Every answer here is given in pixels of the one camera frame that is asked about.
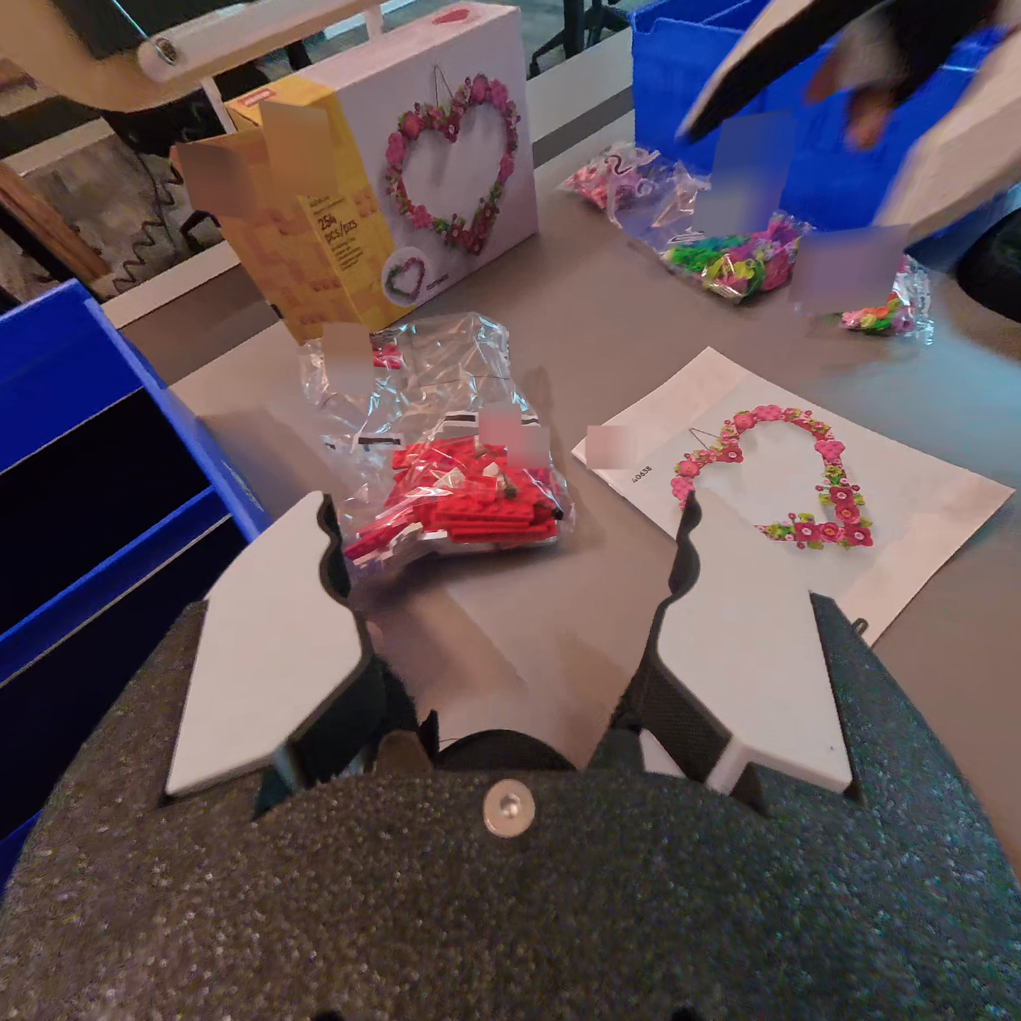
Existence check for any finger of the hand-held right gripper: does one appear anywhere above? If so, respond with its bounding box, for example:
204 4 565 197
873 40 1021 242
675 0 890 148

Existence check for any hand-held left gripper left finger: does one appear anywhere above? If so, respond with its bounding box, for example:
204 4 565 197
163 490 440 821

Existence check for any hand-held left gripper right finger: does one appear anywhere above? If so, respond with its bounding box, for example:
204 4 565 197
608 488 855 813

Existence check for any clear bag of colourful pieces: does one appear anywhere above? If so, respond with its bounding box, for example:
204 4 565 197
618 171 813 308

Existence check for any white instruction booklet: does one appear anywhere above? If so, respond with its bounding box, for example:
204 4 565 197
570 345 1016 649

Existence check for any clear bag of red pieces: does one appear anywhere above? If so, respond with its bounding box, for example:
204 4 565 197
299 311 577 577

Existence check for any person's right hand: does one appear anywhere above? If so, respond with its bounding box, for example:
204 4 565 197
804 52 902 153

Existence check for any blue plastic bin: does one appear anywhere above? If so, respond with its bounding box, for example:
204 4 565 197
0 279 274 886
630 0 1021 260

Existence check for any small clear plastic bag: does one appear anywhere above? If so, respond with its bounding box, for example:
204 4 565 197
836 254 936 346

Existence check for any black office chair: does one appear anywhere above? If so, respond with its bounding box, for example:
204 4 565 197
526 0 639 79

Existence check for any clear bag of pink pieces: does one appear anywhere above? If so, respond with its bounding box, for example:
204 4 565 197
558 144 713 215

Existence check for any black coiled cable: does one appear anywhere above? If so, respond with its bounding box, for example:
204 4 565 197
107 152 196 300

